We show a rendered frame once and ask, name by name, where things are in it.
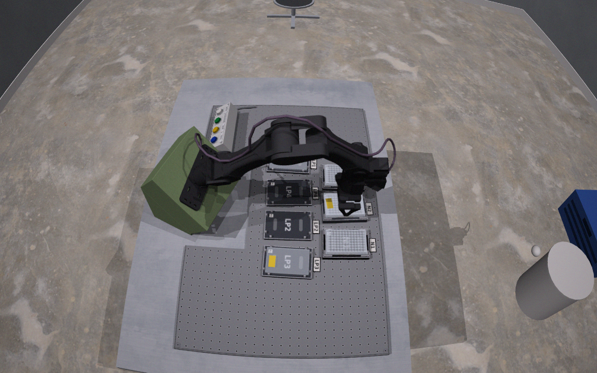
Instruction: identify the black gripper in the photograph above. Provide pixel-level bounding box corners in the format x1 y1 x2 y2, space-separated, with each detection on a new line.
335 173 361 216

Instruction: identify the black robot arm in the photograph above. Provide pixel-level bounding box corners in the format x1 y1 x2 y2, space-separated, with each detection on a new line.
179 115 389 211

